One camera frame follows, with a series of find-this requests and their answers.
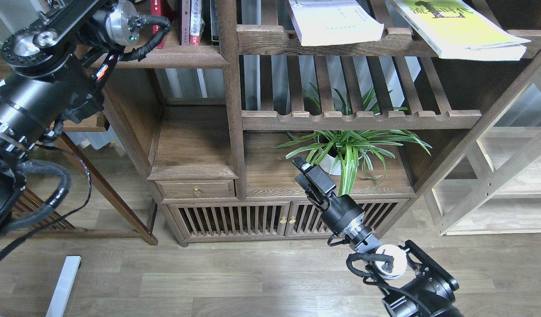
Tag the yellow green book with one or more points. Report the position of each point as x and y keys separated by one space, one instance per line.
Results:
x=454 y=30

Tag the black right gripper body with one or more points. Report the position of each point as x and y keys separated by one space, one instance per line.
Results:
x=340 y=214

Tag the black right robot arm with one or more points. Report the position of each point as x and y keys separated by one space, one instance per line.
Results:
x=412 y=283

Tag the white table leg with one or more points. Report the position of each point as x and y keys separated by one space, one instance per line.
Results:
x=64 y=286

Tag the dark upright book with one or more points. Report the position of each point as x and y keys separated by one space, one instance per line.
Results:
x=213 y=23

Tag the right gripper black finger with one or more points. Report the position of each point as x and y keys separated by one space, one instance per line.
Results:
x=301 y=164

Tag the maroon upright book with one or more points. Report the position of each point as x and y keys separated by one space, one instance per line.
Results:
x=184 y=17

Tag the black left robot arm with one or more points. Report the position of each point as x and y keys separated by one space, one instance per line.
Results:
x=59 y=66

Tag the dark wooden bookshelf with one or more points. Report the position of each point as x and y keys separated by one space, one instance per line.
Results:
x=200 y=122

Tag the red white upright book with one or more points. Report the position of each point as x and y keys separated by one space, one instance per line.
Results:
x=196 y=22

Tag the potted spider plant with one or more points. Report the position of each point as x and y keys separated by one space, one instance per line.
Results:
x=353 y=150

